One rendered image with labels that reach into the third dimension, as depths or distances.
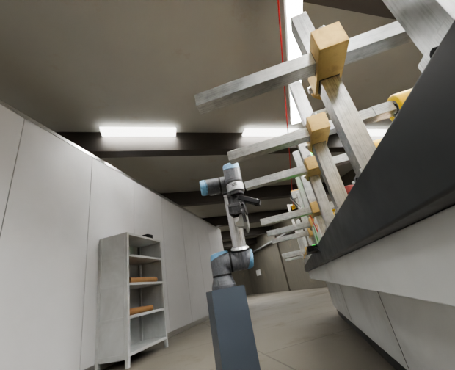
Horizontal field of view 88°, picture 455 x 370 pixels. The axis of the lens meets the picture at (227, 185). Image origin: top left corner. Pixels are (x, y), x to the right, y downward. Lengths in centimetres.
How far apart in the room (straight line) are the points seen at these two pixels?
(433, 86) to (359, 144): 25
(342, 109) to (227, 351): 166
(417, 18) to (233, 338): 181
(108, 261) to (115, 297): 48
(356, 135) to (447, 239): 21
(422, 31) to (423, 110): 7
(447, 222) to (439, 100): 15
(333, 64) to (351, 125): 12
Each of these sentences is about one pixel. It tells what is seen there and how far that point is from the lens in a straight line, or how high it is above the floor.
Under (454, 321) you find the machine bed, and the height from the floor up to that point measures 40.
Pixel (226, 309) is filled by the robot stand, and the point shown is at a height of 47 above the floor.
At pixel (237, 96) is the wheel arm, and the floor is 93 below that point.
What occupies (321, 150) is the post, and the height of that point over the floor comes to 89.
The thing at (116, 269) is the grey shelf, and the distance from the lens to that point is 359.
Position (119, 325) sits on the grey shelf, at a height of 43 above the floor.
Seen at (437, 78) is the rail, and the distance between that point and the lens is 22.
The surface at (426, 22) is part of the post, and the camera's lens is 26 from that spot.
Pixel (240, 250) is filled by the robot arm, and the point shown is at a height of 84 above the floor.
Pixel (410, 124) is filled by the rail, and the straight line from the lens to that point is 25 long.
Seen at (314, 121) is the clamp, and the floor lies 95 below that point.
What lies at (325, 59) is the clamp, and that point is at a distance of 50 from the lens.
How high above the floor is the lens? 58
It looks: 24 degrees up
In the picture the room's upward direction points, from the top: 11 degrees counter-clockwise
